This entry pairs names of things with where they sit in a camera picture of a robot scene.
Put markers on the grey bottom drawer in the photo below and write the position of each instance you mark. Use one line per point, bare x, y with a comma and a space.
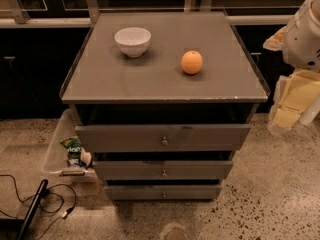
164, 192

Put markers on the black bar on floor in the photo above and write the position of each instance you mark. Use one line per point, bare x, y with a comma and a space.
32, 210

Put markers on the grey top drawer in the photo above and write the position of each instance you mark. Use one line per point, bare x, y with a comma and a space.
162, 138

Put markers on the grey drawer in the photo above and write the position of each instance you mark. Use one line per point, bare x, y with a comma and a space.
164, 192
162, 170
162, 138

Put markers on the orange fruit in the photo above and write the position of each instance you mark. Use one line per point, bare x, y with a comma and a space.
191, 62

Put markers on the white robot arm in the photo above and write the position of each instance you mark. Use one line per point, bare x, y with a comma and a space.
301, 42

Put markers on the metal railing frame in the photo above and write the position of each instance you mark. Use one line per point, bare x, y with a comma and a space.
79, 13

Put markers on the clear plastic storage bin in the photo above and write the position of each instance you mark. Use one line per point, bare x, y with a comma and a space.
55, 161

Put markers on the white ceramic bowl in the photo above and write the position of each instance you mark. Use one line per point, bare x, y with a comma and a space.
133, 41

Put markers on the green snack bag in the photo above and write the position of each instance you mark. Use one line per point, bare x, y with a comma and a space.
73, 148

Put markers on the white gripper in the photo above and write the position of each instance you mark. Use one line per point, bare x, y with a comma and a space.
302, 40

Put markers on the grey drawer cabinet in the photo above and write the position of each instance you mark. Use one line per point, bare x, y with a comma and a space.
107, 87

